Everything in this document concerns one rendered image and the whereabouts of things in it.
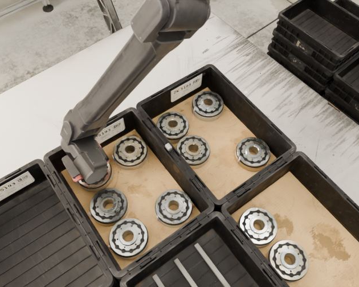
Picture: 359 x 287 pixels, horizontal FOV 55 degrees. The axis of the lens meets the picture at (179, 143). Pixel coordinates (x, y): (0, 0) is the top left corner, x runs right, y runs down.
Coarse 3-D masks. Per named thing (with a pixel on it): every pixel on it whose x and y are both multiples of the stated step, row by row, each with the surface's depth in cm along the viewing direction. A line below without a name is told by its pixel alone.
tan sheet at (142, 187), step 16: (112, 144) 109; (112, 160) 106; (64, 176) 103; (128, 176) 104; (144, 176) 104; (160, 176) 104; (80, 192) 101; (128, 192) 101; (144, 192) 101; (160, 192) 101; (128, 208) 99; (144, 208) 99; (176, 208) 99; (96, 224) 96; (144, 224) 96; (160, 224) 96; (128, 240) 94; (160, 240) 94
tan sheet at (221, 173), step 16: (192, 96) 119; (192, 112) 116; (224, 112) 116; (192, 128) 113; (208, 128) 113; (224, 128) 113; (240, 128) 113; (176, 144) 109; (224, 144) 110; (208, 160) 107; (224, 160) 107; (272, 160) 107; (208, 176) 104; (224, 176) 104; (240, 176) 104; (224, 192) 102
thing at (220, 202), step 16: (208, 64) 113; (224, 80) 110; (240, 96) 107; (144, 112) 103; (256, 112) 104; (272, 128) 101; (288, 144) 99; (192, 176) 93; (256, 176) 93; (208, 192) 91
